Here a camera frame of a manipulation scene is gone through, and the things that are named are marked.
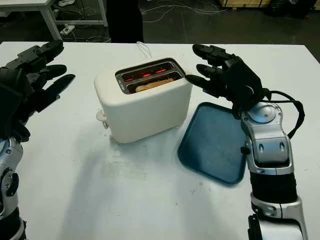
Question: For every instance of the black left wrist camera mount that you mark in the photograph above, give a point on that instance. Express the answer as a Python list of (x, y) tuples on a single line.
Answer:
[(10, 105)]

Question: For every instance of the white two-slot toaster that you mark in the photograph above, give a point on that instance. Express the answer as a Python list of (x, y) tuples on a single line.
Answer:
[(140, 115)]

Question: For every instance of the dark blue plastic tray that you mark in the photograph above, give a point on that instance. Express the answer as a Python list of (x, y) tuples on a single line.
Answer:
[(212, 140)]

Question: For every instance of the slice of toast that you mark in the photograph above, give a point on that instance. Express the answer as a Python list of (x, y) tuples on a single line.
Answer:
[(152, 85)]

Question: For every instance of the white power strip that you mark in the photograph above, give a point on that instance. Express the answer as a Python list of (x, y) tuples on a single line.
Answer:
[(67, 29)]

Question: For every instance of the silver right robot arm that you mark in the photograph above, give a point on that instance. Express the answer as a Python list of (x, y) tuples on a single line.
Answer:
[(270, 150)]

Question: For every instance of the white metal-frame desk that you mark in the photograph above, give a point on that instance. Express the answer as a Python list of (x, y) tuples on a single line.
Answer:
[(47, 15)]

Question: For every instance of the person in black trousers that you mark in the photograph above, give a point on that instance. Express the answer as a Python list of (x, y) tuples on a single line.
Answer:
[(125, 20)]

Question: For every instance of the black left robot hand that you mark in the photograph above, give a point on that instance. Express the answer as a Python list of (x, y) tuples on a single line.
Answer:
[(37, 57)]

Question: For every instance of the black bag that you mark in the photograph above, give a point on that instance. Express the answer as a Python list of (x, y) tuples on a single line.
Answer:
[(287, 7)]

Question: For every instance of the wooden crate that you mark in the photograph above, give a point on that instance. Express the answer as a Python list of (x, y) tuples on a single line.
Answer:
[(245, 3)]

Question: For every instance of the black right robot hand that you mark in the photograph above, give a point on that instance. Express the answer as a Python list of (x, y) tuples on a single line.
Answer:
[(215, 75)]

